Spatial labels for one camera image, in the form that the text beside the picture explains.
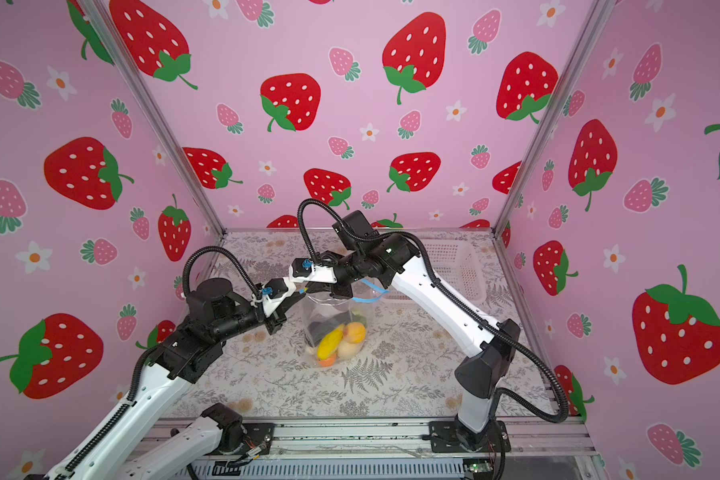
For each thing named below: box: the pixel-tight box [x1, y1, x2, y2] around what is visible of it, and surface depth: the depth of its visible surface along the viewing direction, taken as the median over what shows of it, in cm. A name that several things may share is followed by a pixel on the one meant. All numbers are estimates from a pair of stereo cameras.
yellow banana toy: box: [317, 324, 345, 360], surface depth 83 cm
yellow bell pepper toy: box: [343, 322, 367, 343], surface depth 83 cm
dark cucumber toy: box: [307, 320, 340, 347], surface depth 82 cm
